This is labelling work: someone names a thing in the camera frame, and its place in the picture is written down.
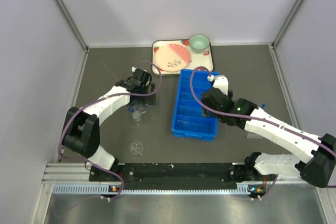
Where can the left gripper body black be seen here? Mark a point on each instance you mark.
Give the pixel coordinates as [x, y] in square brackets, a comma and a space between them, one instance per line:
[144, 100]

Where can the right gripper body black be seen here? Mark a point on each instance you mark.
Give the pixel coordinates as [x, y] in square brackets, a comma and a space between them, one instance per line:
[207, 112]

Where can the small clear glass dish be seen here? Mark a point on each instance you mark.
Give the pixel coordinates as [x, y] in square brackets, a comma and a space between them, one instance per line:
[138, 114]

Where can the blue plastic bin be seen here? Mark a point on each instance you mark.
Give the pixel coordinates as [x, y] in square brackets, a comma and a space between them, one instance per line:
[188, 120]

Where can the clear test tube rack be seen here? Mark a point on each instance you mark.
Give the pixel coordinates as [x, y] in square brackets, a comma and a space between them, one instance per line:
[252, 135]

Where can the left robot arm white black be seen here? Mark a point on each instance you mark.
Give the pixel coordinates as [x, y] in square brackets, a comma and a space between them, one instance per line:
[81, 132]

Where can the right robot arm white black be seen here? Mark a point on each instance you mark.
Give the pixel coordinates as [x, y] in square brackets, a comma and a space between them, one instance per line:
[311, 157]

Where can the pink cream plate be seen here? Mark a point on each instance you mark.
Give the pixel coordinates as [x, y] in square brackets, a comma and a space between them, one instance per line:
[171, 57]

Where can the green ceramic bowl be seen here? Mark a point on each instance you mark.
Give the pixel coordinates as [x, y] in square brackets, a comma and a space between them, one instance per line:
[199, 43]

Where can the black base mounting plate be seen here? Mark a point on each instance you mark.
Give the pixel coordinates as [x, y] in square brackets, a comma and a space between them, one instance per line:
[186, 176]

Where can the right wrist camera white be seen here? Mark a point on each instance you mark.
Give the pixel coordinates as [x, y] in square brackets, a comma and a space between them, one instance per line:
[220, 82]

